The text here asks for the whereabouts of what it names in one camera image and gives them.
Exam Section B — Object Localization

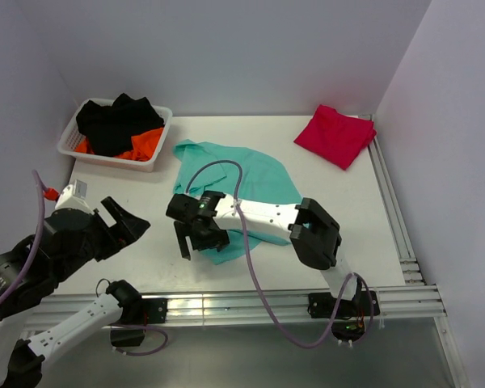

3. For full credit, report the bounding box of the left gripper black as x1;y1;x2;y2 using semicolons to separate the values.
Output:
56;195;150;280

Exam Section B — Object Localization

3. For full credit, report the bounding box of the teal t-shirt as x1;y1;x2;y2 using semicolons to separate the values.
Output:
172;139;304;267

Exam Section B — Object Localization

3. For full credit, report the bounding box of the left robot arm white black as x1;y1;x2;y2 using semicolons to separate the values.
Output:
0;196;150;387

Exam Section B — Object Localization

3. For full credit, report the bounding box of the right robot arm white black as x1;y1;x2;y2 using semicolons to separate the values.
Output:
166;191;362;315

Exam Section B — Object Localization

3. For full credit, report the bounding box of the orange t-shirt in basket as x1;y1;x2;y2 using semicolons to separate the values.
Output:
74;127;163;162

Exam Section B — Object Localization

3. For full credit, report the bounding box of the black t-shirt in basket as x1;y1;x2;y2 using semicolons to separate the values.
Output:
76;93;165;137

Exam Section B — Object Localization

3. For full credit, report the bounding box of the white plastic basket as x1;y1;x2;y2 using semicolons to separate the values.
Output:
57;98;173;172

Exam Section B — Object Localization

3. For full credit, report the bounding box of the folded red t-shirt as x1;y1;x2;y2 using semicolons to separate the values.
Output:
293;105;377;171

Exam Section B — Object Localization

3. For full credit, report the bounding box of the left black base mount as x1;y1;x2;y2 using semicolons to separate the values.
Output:
110;298;168;356

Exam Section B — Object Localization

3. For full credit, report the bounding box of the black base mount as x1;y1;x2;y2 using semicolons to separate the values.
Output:
307;291;381;342
110;298;168;356

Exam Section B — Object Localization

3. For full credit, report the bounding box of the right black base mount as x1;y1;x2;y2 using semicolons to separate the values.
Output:
307;291;381;342

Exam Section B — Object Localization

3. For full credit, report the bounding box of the aluminium right side rail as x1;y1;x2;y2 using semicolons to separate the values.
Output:
367;136;427;286

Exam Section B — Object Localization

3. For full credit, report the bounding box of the aluminium rail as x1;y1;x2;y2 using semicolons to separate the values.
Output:
25;285;446;331
367;136;427;286

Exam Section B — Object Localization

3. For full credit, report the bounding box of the aluminium front rail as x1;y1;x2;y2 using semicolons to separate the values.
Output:
25;285;446;331

